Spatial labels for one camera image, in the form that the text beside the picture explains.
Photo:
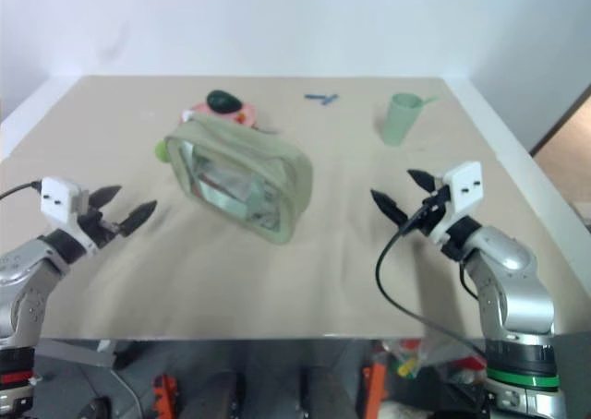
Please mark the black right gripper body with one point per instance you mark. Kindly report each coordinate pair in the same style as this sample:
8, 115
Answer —
430, 216

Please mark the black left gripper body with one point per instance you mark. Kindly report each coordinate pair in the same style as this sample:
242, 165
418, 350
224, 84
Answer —
98, 227

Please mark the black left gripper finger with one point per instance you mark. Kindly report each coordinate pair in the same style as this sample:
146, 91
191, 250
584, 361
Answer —
138, 217
105, 195

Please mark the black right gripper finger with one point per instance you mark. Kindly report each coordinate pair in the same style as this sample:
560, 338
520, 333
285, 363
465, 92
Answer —
390, 207
424, 179

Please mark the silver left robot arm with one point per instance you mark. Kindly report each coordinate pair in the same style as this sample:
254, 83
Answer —
27, 276

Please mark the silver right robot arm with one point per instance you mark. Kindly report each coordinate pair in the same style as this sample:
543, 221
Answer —
517, 290

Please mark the green clear zipper pouch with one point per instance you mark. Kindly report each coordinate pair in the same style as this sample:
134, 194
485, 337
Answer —
277, 160

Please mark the pale green plastic cup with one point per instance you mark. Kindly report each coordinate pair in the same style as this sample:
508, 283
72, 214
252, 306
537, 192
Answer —
399, 121

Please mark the small bright green toy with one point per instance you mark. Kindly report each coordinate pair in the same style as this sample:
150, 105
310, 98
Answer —
160, 150

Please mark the pale green spoon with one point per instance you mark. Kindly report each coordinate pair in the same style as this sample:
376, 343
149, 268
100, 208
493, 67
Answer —
429, 100

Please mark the beige table cloth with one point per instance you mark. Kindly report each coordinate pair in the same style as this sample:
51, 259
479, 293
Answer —
231, 290

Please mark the blue plastic piece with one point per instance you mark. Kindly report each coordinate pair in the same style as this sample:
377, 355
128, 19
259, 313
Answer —
323, 98

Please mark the clear plastic bag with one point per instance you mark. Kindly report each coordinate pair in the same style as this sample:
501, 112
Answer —
434, 354

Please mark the dark green egg-shaped toy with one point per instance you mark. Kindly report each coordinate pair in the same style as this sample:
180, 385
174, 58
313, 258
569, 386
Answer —
222, 101

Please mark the brown wooden board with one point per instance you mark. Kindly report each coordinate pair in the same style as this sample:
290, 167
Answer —
565, 151

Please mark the pink toy plate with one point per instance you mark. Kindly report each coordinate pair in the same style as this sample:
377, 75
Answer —
248, 113

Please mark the orange plastic clamp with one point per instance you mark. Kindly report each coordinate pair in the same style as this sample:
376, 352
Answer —
375, 386
165, 396

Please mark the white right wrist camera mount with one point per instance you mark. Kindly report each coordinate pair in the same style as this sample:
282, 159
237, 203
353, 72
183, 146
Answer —
466, 186

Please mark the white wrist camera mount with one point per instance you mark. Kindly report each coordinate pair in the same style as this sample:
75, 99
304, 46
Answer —
466, 186
57, 197

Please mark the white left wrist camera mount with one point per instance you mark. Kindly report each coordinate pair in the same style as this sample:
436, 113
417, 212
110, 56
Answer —
57, 197

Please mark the grey metal bracket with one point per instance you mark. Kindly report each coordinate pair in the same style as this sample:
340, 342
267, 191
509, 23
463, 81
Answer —
76, 350

